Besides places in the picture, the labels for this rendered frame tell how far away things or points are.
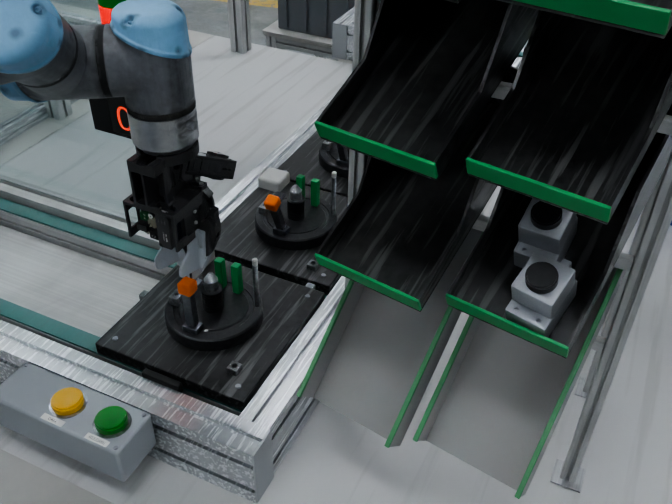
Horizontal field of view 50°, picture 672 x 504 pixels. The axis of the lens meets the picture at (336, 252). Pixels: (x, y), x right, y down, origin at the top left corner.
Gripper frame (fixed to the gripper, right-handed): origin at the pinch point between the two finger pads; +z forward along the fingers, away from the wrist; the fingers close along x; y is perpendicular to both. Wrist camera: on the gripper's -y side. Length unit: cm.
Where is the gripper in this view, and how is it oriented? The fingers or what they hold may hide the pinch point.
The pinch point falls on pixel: (194, 267)
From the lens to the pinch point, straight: 98.3
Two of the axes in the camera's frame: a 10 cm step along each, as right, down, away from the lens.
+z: -0.2, 7.9, 6.1
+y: -4.3, 5.5, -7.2
